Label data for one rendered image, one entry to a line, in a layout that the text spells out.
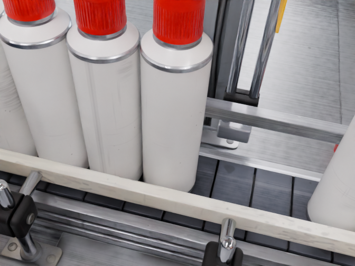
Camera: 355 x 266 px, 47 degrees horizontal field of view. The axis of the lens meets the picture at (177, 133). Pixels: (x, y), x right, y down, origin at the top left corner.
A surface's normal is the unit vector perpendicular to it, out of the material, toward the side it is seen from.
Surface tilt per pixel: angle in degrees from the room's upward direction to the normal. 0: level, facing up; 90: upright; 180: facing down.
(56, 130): 90
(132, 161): 90
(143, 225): 0
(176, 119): 90
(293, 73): 0
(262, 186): 0
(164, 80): 90
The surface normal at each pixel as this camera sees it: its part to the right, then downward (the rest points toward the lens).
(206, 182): 0.05, -0.67
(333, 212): -0.65, 0.55
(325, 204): -0.89, 0.31
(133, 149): 0.76, 0.50
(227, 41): -0.24, 0.72
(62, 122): 0.46, 0.68
